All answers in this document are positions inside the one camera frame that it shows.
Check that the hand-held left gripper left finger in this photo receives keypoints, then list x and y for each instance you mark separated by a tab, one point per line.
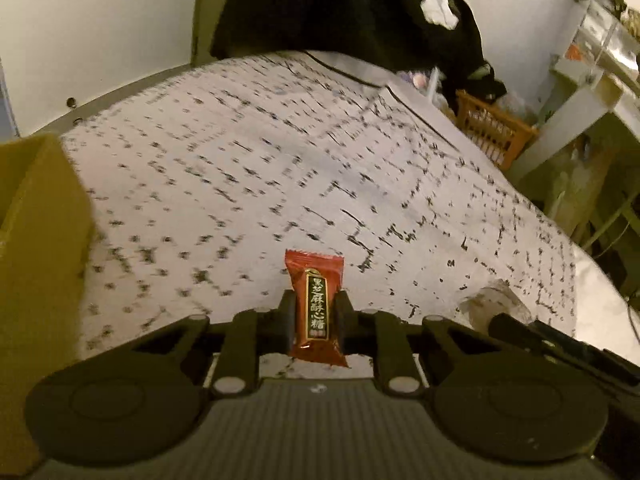
286	322

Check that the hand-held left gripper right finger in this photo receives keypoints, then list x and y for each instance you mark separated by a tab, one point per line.
344	322

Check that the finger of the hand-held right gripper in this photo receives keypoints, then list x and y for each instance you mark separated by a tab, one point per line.
510	326

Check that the clear plastic packet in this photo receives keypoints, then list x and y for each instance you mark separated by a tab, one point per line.
487	302

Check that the red candy packet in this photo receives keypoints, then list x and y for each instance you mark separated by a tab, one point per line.
315	305

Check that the brown cardboard box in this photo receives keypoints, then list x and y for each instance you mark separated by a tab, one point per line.
40	260

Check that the white duvet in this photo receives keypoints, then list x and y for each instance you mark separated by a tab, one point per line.
600	290

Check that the orange plastic basket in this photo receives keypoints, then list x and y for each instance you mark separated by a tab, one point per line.
495	130

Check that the white desk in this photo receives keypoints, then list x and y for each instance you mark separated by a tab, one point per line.
595	100

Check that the clear drawer organizer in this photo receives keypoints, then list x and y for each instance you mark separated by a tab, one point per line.
605	35

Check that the black coat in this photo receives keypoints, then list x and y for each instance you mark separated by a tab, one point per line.
325	10

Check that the olive door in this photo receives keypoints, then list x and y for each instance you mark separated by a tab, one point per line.
205	10

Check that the white crumpled cloth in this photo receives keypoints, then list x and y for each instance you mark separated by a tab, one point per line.
440	10

